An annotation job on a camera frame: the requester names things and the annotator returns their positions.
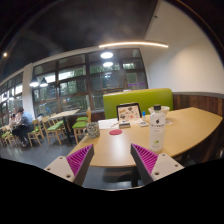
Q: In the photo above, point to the small black box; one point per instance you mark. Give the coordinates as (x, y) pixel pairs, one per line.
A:
(124, 125)

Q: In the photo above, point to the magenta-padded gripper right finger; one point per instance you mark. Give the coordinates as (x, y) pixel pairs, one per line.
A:
(160, 165)

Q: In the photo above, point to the green upholstered bench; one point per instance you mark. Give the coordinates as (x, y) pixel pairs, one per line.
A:
(140, 97)

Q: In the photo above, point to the white paper napkin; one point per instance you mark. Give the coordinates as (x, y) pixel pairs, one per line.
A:
(169, 122)

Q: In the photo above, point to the person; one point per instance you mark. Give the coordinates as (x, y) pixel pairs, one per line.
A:
(25, 125)

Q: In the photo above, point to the patterned grey mug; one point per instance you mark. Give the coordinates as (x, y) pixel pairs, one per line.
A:
(93, 130)

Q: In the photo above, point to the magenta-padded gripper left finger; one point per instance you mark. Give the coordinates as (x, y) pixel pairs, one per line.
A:
(63, 166)

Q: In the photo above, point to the group of green-seated wooden chairs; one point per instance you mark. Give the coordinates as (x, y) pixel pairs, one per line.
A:
(53, 128)

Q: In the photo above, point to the clear white-labelled drink bottle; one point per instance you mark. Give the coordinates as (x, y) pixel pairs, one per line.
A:
(157, 130)

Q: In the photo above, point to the long curved ceiling light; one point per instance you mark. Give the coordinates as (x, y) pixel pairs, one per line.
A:
(133, 43)

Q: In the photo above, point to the light wooden dining table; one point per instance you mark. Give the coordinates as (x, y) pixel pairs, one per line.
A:
(65, 113)

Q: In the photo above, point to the group of round pendant lamps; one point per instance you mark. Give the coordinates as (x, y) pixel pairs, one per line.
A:
(106, 55)

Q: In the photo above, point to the sticker-covered laptop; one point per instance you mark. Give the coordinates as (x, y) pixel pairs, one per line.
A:
(128, 112)

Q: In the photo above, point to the small blue-capped bottle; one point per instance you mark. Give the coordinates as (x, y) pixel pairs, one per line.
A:
(143, 116)

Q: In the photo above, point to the flat round red coaster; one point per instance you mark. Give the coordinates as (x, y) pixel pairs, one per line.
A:
(115, 132)

